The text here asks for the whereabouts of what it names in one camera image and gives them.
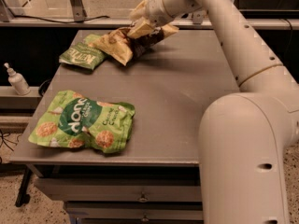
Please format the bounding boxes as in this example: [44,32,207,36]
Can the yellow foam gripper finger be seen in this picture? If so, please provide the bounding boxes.
[127,17,155,39]
[129,0,148,21]

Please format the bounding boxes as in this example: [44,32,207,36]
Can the yellow brown sea salt chip bag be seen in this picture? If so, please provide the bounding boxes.
[84,24,178,65]

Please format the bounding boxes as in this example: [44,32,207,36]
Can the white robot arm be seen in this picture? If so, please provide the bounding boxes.
[129,0,299,224]

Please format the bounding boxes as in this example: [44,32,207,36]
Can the green Kettle jalapeno chip bag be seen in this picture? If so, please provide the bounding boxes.
[59,34,108,70]

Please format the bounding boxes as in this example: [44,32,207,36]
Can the green coconut crunch snack bag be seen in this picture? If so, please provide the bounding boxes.
[28,91,135,154]

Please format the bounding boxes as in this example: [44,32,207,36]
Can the white pump bottle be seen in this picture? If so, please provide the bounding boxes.
[4,63,30,95]

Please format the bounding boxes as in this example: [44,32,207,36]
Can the upper drawer knob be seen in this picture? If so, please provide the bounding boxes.
[138,194,149,203]

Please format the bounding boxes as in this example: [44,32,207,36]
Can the drawer knob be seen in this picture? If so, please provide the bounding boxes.
[141,215,150,222]
[138,194,149,203]

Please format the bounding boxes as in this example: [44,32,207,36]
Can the upper grey drawer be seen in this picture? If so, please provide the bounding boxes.
[35,178,202,203]

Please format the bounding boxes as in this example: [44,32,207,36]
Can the grey drawer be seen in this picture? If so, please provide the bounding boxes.
[35,178,202,203]
[64,202,204,221]

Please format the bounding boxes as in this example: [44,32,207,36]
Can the lower drawer knob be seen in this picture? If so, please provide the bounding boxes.
[141,215,150,222]

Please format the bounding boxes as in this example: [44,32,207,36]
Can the lower grey drawer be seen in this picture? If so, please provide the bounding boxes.
[64,202,204,221]

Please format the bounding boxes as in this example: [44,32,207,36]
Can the black table leg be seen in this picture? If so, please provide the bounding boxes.
[15,168,32,207]

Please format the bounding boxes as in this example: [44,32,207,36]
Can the right metal frame post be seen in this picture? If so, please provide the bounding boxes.
[192,10,206,24]

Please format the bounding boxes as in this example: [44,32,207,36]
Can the metal frame post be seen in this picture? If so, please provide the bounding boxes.
[192,10,206,24]
[69,0,87,22]

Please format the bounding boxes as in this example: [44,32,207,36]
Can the left metal frame post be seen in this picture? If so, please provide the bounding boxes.
[69,0,87,22]

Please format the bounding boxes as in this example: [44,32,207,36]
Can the black cable on ledge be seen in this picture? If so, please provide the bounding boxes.
[7,7,110,25]

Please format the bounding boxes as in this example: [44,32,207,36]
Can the black hanging cable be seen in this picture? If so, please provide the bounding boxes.
[281,17,294,67]

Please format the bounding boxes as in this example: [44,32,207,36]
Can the black cables on floor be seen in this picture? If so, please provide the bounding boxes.
[0,129,22,165]

